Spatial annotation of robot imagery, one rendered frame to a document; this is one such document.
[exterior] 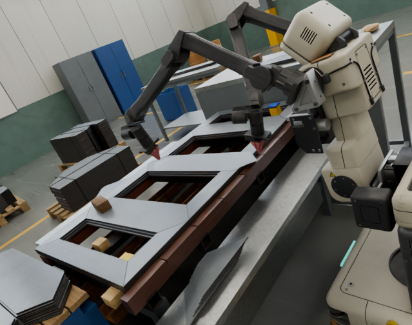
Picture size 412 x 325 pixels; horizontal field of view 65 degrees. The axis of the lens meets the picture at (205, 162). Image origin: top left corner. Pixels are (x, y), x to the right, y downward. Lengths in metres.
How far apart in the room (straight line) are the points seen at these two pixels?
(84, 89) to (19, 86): 1.55
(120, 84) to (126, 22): 2.28
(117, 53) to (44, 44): 1.89
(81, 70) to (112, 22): 2.28
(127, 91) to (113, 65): 0.81
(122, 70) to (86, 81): 1.19
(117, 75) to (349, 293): 9.23
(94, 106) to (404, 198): 8.99
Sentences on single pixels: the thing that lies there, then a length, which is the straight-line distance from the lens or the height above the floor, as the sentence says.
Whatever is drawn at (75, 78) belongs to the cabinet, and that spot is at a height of 1.45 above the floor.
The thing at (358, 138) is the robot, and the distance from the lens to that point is 1.30.
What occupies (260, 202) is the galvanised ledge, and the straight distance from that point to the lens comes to 1.50.
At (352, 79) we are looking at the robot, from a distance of 1.15.
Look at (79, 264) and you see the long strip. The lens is 1.40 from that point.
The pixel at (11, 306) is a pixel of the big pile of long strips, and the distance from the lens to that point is 1.43.
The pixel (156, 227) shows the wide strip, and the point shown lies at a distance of 1.32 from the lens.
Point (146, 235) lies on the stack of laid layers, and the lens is 1.35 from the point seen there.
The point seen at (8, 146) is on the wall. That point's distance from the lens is 9.54.
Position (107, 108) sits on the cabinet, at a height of 0.38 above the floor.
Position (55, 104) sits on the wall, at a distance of 9.94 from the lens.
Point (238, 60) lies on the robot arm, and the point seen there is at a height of 1.32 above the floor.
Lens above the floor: 1.46
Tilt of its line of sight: 21 degrees down
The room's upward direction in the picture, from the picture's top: 23 degrees counter-clockwise
